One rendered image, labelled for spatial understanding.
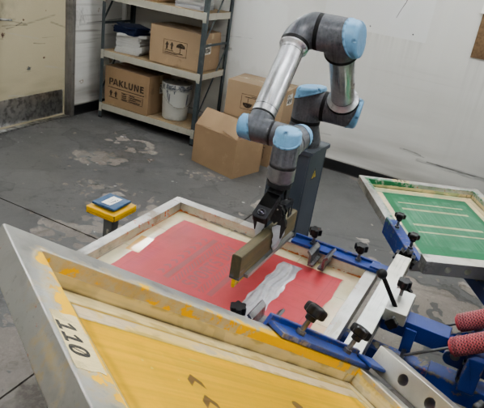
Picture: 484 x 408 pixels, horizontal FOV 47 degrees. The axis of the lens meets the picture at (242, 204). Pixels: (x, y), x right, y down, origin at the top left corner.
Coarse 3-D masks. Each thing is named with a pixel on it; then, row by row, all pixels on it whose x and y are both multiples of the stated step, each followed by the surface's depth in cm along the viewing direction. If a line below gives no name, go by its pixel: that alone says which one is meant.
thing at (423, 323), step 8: (384, 320) 150; (408, 320) 148; (416, 320) 149; (424, 320) 150; (432, 320) 150; (384, 328) 151; (400, 328) 149; (416, 328) 147; (424, 328) 146; (432, 328) 147; (440, 328) 147; (448, 328) 148; (416, 336) 148; (424, 336) 146; (432, 336) 145; (440, 336) 144; (448, 336) 144; (424, 344) 147; (432, 344) 146; (440, 344) 145
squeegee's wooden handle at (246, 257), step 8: (272, 224) 166; (288, 224) 173; (264, 232) 160; (272, 232) 162; (288, 232) 176; (256, 240) 155; (264, 240) 157; (240, 248) 151; (248, 248) 151; (256, 248) 153; (264, 248) 160; (232, 256) 147; (240, 256) 146; (248, 256) 150; (256, 256) 155; (232, 264) 148; (240, 264) 147; (248, 264) 152; (232, 272) 149; (240, 272) 149
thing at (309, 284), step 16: (176, 224) 197; (192, 224) 199; (160, 240) 185; (176, 240) 187; (192, 240) 188; (224, 240) 192; (240, 240) 193; (272, 256) 187; (256, 272) 176; (304, 272) 180; (320, 272) 182; (288, 288) 170; (304, 288) 171; (320, 288) 173; (336, 288) 174; (320, 304) 164
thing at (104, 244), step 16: (160, 208) 199; (176, 208) 205; (192, 208) 205; (208, 208) 205; (128, 224) 185; (144, 224) 188; (224, 224) 200; (240, 224) 197; (96, 240) 172; (112, 240) 174; (288, 240) 191; (96, 256) 169; (304, 256) 189; (352, 272) 182; (368, 272) 179; (368, 288) 171; (352, 304) 161; (336, 320) 153; (336, 336) 146
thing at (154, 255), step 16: (128, 256) 174; (144, 256) 175; (160, 256) 176; (144, 272) 167; (176, 288) 161; (192, 288) 163; (224, 288) 165; (240, 288) 166; (224, 304) 158; (272, 304) 161; (288, 304) 162; (304, 304) 163; (304, 320) 156
